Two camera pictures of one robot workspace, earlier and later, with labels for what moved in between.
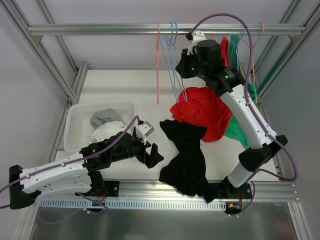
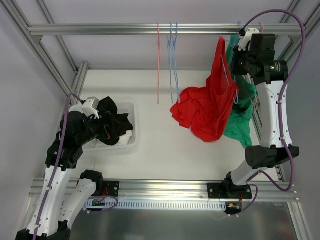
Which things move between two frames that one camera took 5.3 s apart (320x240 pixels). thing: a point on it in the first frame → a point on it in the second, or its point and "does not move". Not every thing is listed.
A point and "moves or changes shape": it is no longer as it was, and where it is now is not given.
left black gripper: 145,153 → 105,126
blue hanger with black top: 170,46 moves or changes shape
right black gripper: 182,66 → 236,62
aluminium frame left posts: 12,11 does not move
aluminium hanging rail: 165,29 does not move
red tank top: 204,107 does not move
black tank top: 186,172 → 115,124
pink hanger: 157,58 does not move
